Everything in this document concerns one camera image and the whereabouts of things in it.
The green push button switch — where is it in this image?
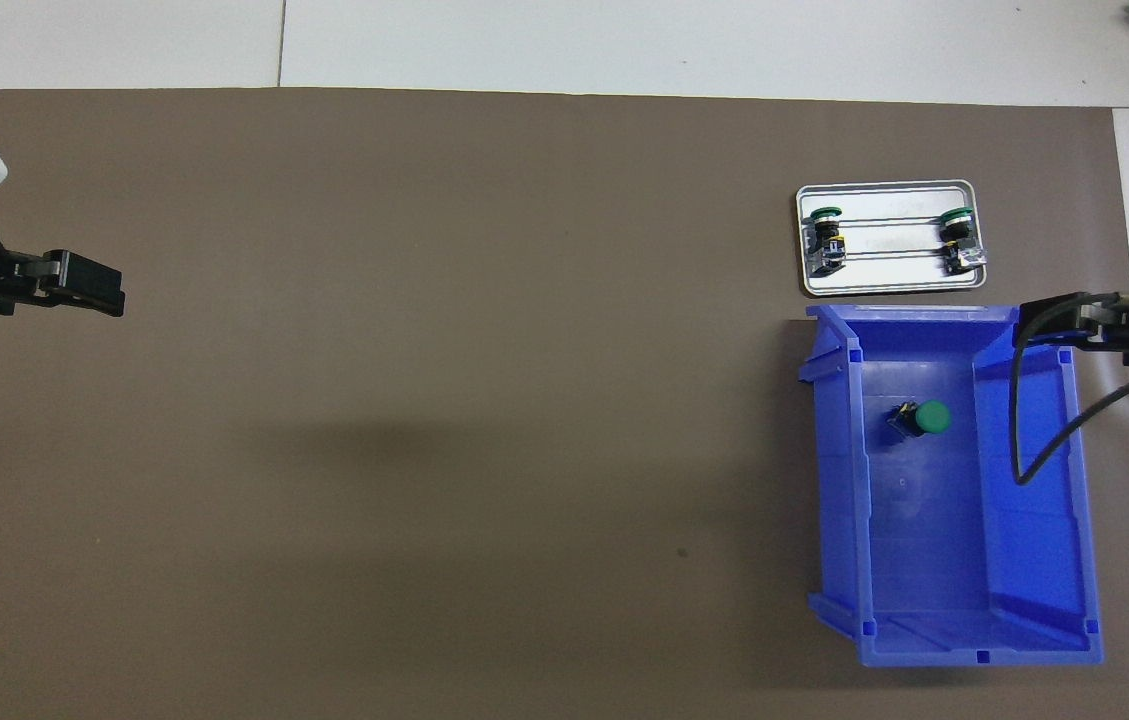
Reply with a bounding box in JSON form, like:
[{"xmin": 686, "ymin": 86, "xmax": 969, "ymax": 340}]
[
  {"xmin": 802, "ymin": 205, "xmax": 847, "ymax": 276},
  {"xmin": 886, "ymin": 398, "xmax": 953, "ymax": 441},
  {"xmin": 939, "ymin": 207, "xmax": 987, "ymax": 276}
]

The silver metal tray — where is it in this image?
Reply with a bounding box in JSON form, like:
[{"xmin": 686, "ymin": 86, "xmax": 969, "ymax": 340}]
[{"xmin": 796, "ymin": 180, "xmax": 988, "ymax": 299}]

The blue plastic storage bin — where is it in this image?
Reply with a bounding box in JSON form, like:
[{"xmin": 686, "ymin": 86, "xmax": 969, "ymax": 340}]
[{"xmin": 799, "ymin": 303, "xmax": 1105, "ymax": 669}]

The brown paper table mat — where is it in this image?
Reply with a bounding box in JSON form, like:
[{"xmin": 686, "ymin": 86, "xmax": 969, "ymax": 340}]
[{"xmin": 0, "ymin": 88, "xmax": 1129, "ymax": 720}]

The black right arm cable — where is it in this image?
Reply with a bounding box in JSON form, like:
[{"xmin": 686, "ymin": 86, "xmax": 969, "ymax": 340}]
[{"xmin": 1010, "ymin": 290, "xmax": 1129, "ymax": 521}]

